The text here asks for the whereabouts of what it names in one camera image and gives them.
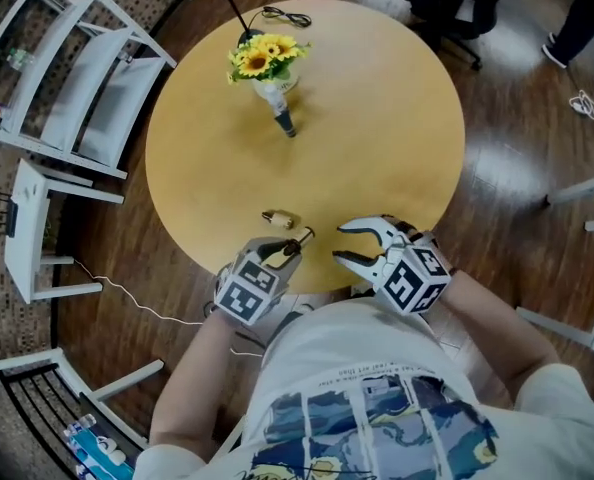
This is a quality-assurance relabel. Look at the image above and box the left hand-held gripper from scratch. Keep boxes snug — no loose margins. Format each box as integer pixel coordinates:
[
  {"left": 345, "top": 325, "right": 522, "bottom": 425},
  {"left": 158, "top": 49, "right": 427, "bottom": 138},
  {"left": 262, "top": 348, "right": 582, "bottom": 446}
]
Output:
[{"left": 212, "top": 237, "right": 304, "bottom": 327}]

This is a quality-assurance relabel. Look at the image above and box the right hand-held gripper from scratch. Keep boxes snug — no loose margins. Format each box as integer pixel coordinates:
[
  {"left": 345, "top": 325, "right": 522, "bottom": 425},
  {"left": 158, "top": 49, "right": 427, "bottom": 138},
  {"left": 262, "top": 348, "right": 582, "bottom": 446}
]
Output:
[{"left": 331, "top": 215, "right": 453, "bottom": 317}]

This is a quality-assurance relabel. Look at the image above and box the small brown stubby bottle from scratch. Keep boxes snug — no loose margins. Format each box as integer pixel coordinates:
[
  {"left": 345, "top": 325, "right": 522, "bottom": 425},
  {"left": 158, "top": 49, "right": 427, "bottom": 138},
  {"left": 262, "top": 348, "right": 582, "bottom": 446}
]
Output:
[{"left": 260, "top": 209, "right": 299, "bottom": 231}]

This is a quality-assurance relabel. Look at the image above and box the clear bottle with black cap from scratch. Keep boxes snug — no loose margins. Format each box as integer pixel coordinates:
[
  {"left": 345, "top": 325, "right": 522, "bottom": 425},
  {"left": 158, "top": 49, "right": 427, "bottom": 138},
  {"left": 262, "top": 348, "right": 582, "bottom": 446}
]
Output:
[{"left": 262, "top": 81, "right": 299, "bottom": 140}]

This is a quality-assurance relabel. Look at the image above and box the person's left forearm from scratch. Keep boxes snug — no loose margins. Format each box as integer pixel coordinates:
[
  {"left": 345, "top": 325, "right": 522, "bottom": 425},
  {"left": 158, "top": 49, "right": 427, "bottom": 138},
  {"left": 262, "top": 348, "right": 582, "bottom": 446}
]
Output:
[{"left": 148, "top": 311, "right": 259, "bottom": 450}]

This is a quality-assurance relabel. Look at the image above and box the person's right forearm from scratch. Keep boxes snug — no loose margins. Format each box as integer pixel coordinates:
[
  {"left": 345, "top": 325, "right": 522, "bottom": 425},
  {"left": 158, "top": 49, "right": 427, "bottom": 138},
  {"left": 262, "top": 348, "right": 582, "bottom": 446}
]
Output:
[{"left": 426, "top": 266, "right": 564, "bottom": 410}]

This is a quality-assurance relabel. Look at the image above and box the person's white printed shirt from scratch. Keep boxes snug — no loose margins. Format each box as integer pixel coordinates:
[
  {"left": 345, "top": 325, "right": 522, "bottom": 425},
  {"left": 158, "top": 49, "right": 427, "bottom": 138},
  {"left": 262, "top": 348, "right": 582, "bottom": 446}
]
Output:
[{"left": 133, "top": 299, "right": 594, "bottom": 480}]

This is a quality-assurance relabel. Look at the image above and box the white vase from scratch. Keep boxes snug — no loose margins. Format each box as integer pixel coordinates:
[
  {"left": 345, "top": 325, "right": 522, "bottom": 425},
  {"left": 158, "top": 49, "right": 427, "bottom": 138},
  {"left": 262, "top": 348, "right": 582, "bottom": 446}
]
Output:
[{"left": 251, "top": 73, "right": 301, "bottom": 100}]

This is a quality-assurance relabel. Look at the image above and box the sunflower bouquet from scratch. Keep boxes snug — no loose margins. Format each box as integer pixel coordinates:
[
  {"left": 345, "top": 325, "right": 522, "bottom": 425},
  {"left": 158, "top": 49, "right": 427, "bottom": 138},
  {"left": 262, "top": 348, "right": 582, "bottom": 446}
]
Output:
[{"left": 225, "top": 33, "right": 313, "bottom": 86}]

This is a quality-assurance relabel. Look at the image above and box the white table leg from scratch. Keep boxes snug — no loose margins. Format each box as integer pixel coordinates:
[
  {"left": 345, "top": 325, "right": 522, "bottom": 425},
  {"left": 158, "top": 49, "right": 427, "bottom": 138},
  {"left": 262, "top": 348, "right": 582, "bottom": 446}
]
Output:
[{"left": 545, "top": 169, "right": 594, "bottom": 208}]

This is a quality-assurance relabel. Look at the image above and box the small white side table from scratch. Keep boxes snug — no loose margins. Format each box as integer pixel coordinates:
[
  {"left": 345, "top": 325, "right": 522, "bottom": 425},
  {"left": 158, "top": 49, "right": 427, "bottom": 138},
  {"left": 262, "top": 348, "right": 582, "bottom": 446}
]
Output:
[{"left": 3, "top": 158, "right": 126, "bottom": 305}]

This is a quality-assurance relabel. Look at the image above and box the blue and white packet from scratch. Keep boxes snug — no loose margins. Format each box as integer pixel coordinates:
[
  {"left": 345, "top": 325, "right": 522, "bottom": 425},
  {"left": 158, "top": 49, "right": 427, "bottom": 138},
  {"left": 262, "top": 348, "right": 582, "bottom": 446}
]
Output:
[{"left": 62, "top": 412, "right": 135, "bottom": 480}]

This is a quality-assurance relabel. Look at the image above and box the white metal shelf rack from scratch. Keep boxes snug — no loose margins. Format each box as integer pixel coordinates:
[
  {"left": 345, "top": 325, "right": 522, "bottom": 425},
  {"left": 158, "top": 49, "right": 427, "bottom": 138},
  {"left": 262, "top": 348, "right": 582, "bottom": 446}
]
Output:
[{"left": 0, "top": 0, "right": 179, "bottom": 181}]

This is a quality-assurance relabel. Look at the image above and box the black router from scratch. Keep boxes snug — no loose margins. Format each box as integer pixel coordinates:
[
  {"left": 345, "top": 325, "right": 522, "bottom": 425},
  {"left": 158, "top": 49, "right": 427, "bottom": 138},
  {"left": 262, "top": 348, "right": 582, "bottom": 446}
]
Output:
[{"left": 0, "top": 190, "right": 21, "bottom": 240}]

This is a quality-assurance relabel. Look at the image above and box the small green and white package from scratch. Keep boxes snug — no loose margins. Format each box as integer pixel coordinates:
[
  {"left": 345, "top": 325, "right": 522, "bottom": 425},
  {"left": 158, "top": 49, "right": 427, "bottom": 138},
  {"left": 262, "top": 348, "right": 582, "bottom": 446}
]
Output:
[{"left": 6, "top": 47, "right": 36, "bottom": 72}]

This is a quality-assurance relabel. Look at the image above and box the white floor cable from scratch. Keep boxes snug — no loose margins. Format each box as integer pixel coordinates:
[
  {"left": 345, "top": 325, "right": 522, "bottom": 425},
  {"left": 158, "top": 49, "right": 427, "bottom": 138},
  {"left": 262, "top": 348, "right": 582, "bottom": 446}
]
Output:
[{"left": 73, "top": 259, "right": 264, "bottom": 358}]

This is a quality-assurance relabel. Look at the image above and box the black cable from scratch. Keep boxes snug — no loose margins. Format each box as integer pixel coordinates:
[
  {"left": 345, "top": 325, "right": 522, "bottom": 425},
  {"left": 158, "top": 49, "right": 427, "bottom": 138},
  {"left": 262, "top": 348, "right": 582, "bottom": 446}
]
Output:
[{"left": 261, "top": 6, "right": 313, "bottom": 30}]

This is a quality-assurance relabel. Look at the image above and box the white power strip with cable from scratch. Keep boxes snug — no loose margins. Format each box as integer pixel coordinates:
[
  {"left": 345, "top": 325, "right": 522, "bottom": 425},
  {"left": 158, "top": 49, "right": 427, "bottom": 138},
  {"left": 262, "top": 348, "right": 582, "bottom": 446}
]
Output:
[{"left": 568, "top": 88, "right": 594, "bottom": 120}]

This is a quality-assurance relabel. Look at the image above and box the white and black wire shelf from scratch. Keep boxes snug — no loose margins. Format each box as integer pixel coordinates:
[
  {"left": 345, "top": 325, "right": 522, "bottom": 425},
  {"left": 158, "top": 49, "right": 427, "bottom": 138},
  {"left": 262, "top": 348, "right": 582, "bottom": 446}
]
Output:
[{"left": 0, "top": 346, "right": 166, "bottom": 480}]

